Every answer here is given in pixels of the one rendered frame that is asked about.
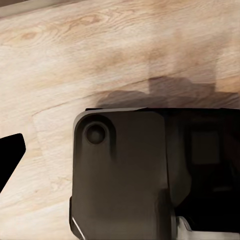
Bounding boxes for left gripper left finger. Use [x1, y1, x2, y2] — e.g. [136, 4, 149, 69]
[0, 133, 26, 193]

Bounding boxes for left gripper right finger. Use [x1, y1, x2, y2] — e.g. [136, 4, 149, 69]
[224, 132, 240, 173]

